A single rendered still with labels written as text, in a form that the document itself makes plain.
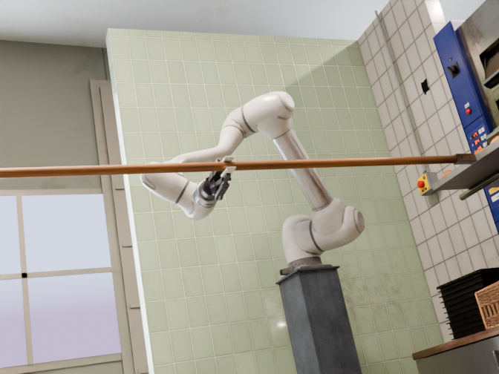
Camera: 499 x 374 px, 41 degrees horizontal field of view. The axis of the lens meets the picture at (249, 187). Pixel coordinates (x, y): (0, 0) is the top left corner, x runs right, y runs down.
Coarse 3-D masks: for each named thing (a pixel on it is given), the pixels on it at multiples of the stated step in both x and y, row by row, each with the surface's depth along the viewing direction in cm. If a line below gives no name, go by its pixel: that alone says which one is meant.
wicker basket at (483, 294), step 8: (488, 288) 255; (496, 288) 251; (480, 296) 260; (488, 296) 256; (496, 296) 265; (480, 304) 259; (488, 304) 256; (496, 304) 252; (480, 312) 259; (488, 312) 260; (496, 312) 261; (488, 320) 256; (496, 320) 252; (488, 328) 256
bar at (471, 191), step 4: (496, 172) 266; (492, 176) 268; (496, 176) 266; (484, 180) 273; (488, 180) 270; (492, 180) 269; (476, 184) 278; (480, 184) 274; (484, 184) 273; (488, 184) 272; (472, 188) 279; (476, 188) 277; (480, 188) 276; (464, 192) 284; (468, 192) 282; (472, 192) 280; (476, 192) 279; (460, 196) 286; (464, 196) 284; (468, 196) 283
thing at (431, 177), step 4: (428, 172) 357; (432, 172) 358; (420, 176) 361; (428, 176) 356; (432, 176) 357; (436, 176) 358; (420, 180) 360; (424, 180) 358; (428, 180) 355; (432, 180) 356; (436, 180) 357; (424, 184) 358; (428, 184) 355; (420, 188) 361; (424, 188) 358; (428, 188) 354; (432, 188) 354; (420, 192) 361; (424, 192) 358; (428, 192) 358; (432, 192) 359
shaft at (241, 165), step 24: (0, 168) 188; (24, 168) 190; (48, 168) 192; (72, 168) 195; (96, 168) 197; (120, 168) 200; (144, 168) 203; (168, 168) 206; (192, 168) 209; (216, 168) 212; (240, 168) 215; (264, 168) 219; (288, 168) 223
